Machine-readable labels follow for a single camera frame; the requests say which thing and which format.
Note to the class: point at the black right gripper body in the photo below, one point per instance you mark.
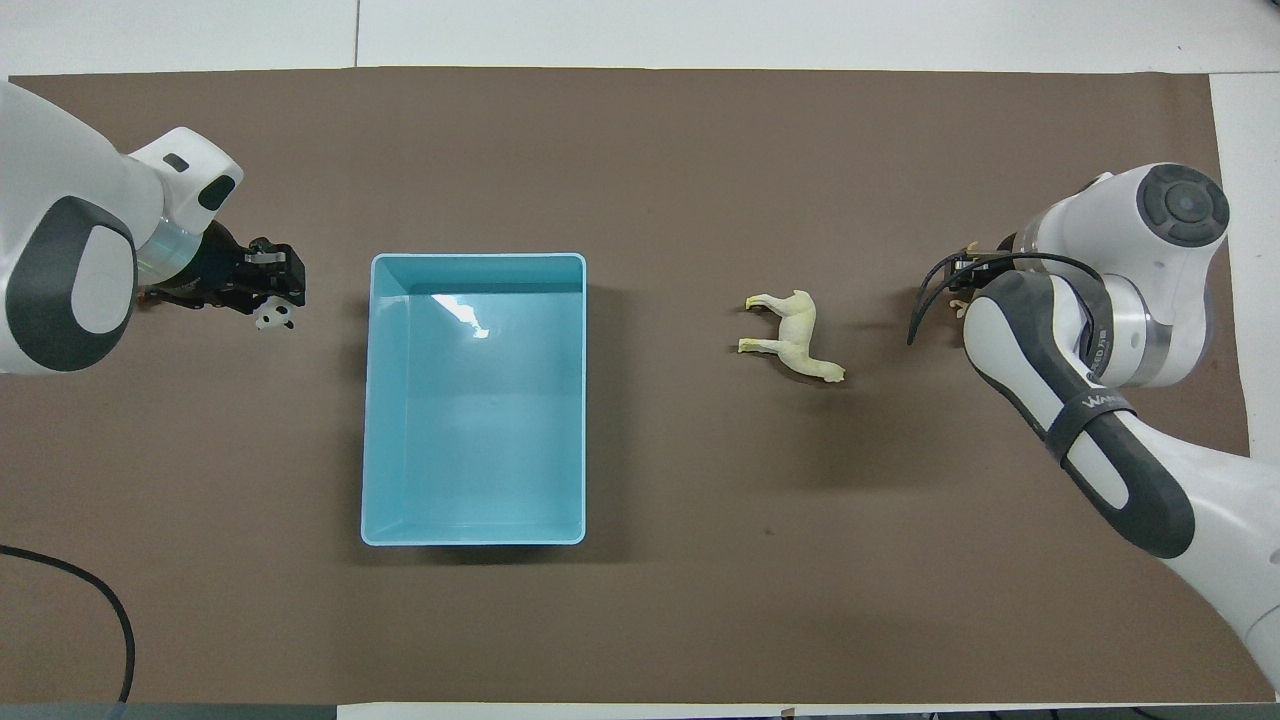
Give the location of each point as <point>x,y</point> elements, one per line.
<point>985,256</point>

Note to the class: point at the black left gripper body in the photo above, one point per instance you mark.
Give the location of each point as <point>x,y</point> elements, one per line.
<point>210,275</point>

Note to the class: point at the black and white panda toy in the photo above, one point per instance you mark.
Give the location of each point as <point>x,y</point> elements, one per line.
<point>272,317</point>

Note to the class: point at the cream white horse toy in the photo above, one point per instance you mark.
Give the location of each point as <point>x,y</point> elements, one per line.
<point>797,335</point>

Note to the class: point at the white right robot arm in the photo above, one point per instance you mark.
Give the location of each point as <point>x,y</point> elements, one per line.
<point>1170,205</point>

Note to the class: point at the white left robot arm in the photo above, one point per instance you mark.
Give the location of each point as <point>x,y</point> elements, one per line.
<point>60,170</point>

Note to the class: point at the light blue storage box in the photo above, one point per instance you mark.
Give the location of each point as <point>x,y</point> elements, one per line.
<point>475,420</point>

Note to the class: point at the brown paper table mat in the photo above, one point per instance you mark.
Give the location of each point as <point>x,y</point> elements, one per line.
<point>700,560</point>

